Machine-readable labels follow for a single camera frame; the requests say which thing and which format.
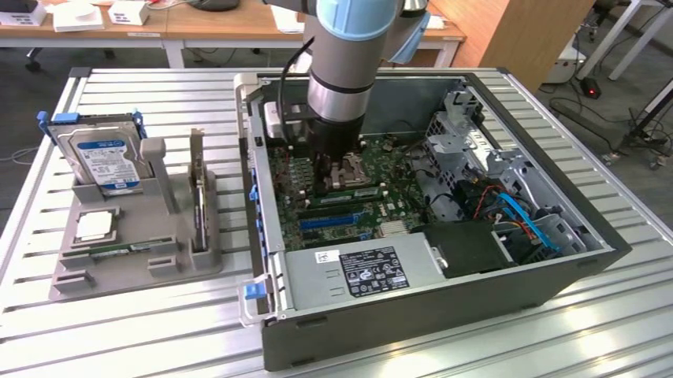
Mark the silver CPU chip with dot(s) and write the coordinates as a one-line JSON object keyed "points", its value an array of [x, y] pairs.
{"points": [[95, 228]]}

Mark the black fan shroud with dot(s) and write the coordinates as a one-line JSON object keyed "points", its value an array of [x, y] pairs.
{"points": [[463, 248]]}

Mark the blue expansion slot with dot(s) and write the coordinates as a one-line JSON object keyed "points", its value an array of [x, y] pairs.
{"points": [[326, 223]]}

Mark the green RAM stick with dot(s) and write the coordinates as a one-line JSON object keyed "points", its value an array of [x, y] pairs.
{"points": [[363, 193], [132, 249]]}

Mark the grey parts rack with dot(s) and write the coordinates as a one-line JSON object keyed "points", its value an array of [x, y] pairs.
{"points": [[142, 220]]}

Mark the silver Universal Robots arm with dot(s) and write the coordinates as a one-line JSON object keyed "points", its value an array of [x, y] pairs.
{"points": [[342, 59]]}

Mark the blue case latch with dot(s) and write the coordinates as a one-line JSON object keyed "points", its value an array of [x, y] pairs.
{"points": [[253, 292]]}

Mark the grey metal disk bay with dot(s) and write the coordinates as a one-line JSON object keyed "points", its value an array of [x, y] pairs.
{"points": [[457, 151]]}

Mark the white box black print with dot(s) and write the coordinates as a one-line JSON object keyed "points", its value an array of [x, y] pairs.
{"points": [[23, 17], [129, 13]]}

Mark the white flat carton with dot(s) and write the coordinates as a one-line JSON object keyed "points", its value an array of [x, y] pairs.
{"points": [[79, 21]]}

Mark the green motherboard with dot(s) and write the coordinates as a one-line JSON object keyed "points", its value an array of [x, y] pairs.
{"points": [[392, 185]]}

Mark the wooden desk white frame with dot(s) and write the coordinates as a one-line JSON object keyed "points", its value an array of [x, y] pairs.
{"points": [[237, 23], [158, 19]]}

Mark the white machine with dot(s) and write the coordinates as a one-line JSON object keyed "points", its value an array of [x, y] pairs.
{"points": [[565, 67]]}

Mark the white paper booklet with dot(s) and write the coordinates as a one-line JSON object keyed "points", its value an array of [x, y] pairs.
{"points": [[286, 17]]}

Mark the hard disk with blue carrier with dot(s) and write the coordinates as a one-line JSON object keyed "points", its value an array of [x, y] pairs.
{"points": [[105, 157]]}

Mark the grey power supply unit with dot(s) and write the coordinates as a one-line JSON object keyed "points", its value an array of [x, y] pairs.
{"points": [[310, 283]]}

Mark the wooden cabinet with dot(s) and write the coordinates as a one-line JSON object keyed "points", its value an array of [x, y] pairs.
{"points": [[516, 39]]}

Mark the black adaptor red light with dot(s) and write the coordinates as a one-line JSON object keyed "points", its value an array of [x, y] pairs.
{"points": [[591, 88]]}

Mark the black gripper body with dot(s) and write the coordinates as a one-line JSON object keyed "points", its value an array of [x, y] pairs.
{"points": [[337, 138]]}

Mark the black open PC case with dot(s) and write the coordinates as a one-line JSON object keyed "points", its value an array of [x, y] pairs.
{"points": [[421, 323]]}

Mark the black chair caster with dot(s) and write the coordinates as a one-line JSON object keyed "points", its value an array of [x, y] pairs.
{"points": [[33, 63]]}

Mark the small silver heatsink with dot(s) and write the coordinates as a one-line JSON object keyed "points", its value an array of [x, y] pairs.
{"points": [[395, 229]]}

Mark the graphics card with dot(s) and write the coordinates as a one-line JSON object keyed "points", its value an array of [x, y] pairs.
{"points": [[200, 220]]}

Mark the black wheeled stand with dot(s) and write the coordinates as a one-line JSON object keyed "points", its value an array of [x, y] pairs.
{"points": [[652, 113]]}

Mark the metal CPU socket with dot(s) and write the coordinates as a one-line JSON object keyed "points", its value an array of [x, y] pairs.
{"points": [[360, 173]]}

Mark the black rounded device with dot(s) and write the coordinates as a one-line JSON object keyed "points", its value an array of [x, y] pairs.
{"points": [[216, 4]]}

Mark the black RAM slot bank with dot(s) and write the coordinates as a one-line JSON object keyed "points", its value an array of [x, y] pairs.
{"points": [[304, 202]]}

